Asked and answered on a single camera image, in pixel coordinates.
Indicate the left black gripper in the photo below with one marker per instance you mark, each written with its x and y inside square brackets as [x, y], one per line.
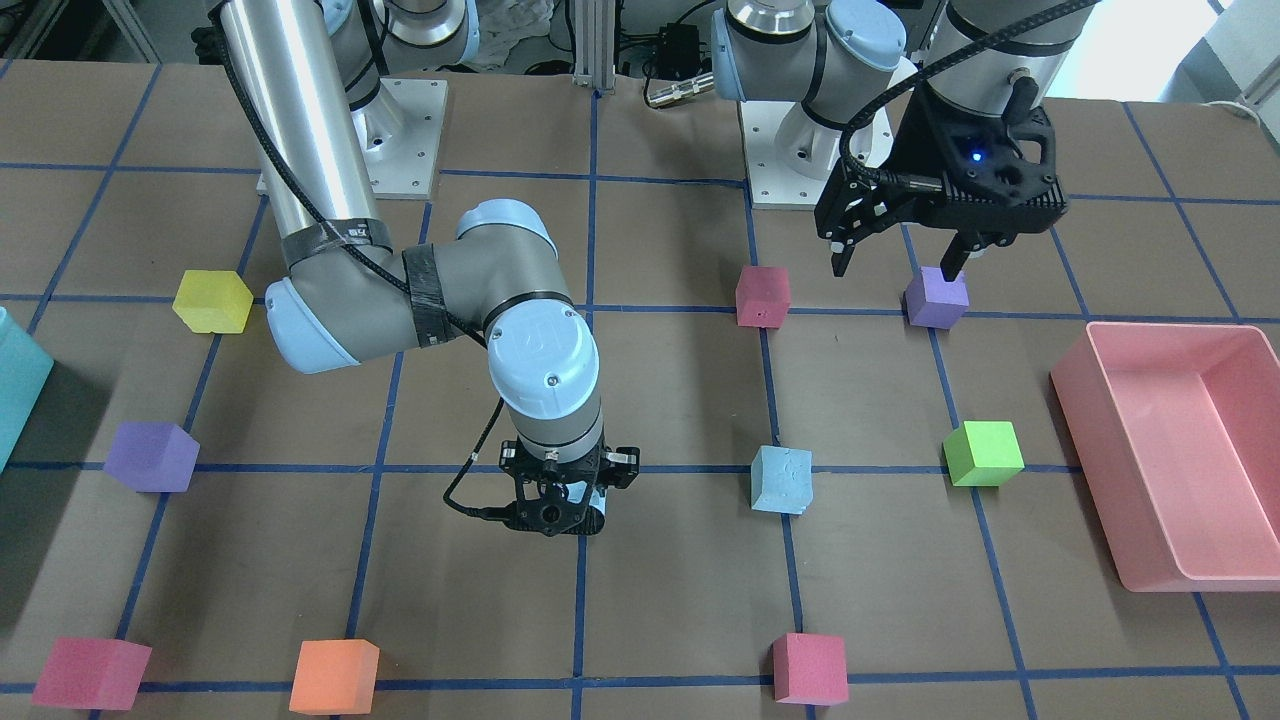
[917, 146]

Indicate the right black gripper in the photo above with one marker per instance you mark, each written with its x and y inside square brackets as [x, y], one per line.
[624, 468]

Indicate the light blue block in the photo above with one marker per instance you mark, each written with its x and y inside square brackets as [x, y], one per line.
[781, 480]
[593, 508]

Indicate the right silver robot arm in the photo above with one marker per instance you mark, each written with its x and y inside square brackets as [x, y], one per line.
[348, 296]

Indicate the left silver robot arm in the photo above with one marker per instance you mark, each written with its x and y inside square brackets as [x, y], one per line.
[837, 63]

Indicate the purple block near tray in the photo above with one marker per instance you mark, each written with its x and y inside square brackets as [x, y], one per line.
[933, 302]

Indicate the magenta block robot side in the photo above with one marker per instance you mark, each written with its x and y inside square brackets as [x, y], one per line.
[762, 297]

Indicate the green block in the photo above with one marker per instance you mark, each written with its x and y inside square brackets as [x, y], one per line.
[982, 454]

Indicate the orange block table edge side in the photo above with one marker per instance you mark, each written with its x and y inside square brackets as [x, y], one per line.
[335, 677]

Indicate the magenta block table edge side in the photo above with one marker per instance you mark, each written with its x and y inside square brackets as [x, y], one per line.
[810, 669]

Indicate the pink plastic tray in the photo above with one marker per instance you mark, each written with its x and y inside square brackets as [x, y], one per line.
[1177, 430]

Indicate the yellow block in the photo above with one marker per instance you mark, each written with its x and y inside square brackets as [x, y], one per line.
[213, 302]

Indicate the far purple block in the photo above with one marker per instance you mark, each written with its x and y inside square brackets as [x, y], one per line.
[152, 456]

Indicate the far magenta block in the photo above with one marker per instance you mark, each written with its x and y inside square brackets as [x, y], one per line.
[92, 673]

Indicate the teal plastic bin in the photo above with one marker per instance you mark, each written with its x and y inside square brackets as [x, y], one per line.
[25, 367]

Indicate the aluminium frame post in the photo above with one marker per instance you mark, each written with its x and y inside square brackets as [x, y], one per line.
[594, 44]

